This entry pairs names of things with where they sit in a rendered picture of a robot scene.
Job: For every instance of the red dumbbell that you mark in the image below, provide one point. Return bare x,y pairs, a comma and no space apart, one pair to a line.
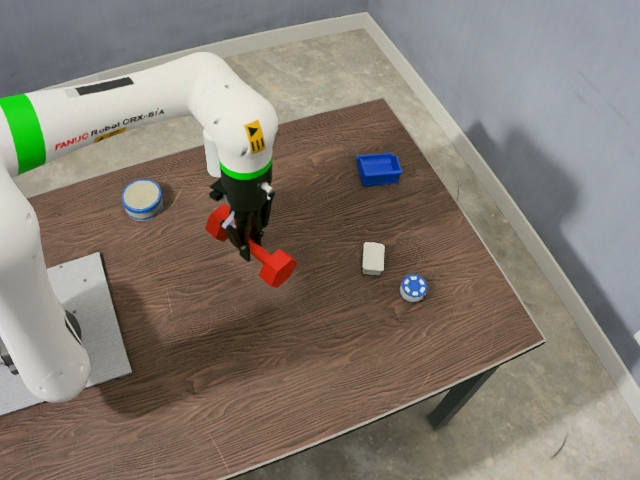
277,268

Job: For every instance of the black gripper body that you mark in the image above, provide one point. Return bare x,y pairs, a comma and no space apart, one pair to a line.
239,205

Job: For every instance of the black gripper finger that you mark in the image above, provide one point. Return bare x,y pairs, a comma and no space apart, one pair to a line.
257,223
241,242

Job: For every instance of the small blue plastic bin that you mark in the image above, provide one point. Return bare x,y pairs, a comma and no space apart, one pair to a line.
383,164

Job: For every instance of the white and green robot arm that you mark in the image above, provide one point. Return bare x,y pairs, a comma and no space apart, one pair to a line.
39,127

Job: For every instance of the white bottle with blue cap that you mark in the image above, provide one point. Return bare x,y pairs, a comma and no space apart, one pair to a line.
212,155

